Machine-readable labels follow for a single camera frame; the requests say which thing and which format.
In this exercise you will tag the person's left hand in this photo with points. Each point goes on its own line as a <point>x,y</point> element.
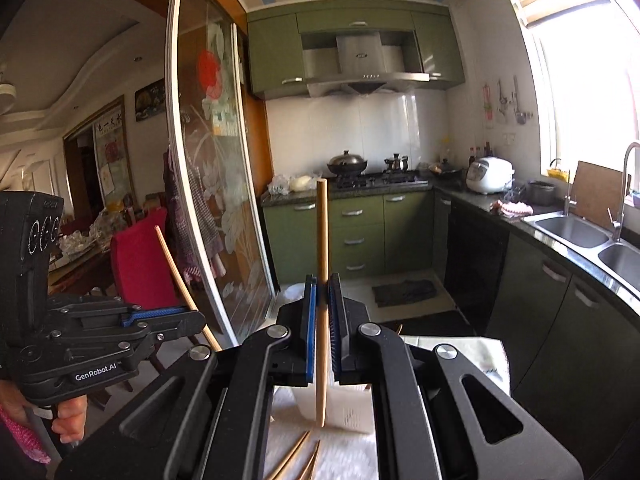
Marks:
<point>70,417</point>

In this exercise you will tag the kitchen window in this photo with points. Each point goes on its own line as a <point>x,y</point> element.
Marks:
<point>590,100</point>

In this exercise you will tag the small steel faucet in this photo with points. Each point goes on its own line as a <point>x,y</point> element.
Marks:
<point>567,195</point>

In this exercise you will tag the hanging kitchen utensils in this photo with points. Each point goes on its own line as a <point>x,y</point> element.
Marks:
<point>505,102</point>

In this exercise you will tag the checked hanging apron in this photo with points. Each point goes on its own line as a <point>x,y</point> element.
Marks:
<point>192,220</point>

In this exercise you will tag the white plastic bags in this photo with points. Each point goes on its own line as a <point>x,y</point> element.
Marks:
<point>292,184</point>

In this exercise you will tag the red chair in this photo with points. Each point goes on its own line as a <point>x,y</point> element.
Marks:
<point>142,260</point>

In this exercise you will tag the yellow sponge holder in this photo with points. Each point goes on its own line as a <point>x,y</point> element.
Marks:
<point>557,174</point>

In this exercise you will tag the black wok with lid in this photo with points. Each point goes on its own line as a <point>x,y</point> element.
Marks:
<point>347,164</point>

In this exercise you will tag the black kitchen countertop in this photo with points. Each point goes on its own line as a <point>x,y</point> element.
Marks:
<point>500,210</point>

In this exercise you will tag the person's left forearm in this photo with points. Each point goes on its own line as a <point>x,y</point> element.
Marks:
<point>25,435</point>

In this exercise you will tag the small dark kettle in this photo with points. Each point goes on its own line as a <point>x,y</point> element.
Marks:
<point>396,163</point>

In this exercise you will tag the blue checked tablecloth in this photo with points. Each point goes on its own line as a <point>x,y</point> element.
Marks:
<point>465,360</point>

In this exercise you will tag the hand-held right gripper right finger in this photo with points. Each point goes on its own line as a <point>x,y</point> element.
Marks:
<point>334,332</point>

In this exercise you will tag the single light wooden chopstick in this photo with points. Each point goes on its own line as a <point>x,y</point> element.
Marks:
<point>170,260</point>
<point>322,230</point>

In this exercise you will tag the row of wooden chopsticks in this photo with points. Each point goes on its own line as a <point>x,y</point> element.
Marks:
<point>290,460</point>

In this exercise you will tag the dark wall poster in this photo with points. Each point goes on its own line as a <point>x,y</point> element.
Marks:
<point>150,100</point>

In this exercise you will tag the green cabinets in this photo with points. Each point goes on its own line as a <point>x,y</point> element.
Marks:
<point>272,50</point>
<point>350,230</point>

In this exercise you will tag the etched glass sliding door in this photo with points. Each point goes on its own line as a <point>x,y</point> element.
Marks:
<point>220,185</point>

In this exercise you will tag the white rice cooker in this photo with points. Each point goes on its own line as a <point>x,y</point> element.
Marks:
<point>490,176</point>

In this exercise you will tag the white plastic utensil holder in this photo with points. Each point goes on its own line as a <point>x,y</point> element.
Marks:
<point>345,410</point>

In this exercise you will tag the cluttered dining table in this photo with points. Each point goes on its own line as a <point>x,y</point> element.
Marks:
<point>85,240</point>

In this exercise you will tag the steel range hood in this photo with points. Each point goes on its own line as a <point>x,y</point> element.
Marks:
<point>360,62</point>

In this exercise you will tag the dark floor mat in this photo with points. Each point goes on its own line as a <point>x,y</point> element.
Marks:
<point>405,292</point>

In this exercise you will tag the wooden cutting board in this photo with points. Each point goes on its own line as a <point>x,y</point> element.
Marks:
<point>597,192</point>

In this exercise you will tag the calligraphy wall poster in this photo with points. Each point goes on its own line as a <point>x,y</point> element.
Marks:
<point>111,160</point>

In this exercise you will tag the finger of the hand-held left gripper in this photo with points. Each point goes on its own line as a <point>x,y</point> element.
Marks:
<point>145,342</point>
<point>190,320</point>

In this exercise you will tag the pink cloth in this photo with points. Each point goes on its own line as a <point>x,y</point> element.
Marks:
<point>512,208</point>

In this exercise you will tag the dark metal pot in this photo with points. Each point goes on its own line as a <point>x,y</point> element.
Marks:
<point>541,193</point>

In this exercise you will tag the dark lower cabinets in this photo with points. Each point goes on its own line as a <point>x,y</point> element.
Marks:
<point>540,310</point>

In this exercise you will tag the green lower cabinets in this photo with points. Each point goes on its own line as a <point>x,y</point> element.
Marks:
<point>350,230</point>

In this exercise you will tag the black gas stove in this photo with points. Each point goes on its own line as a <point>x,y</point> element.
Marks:
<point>385,179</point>

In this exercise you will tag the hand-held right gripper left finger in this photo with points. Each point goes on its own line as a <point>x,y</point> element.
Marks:
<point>310,330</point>

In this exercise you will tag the condiment bottles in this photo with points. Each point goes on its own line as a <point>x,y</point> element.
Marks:
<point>481,155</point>

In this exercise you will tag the green upper cabinets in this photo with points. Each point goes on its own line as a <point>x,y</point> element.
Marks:
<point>272,50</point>

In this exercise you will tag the tall steel faucet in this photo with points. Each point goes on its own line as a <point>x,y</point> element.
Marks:
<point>622,195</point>

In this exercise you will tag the steel double sink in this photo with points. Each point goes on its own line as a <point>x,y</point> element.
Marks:
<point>575,232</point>

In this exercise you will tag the pan with glass lid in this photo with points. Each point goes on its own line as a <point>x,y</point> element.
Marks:
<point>445,169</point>

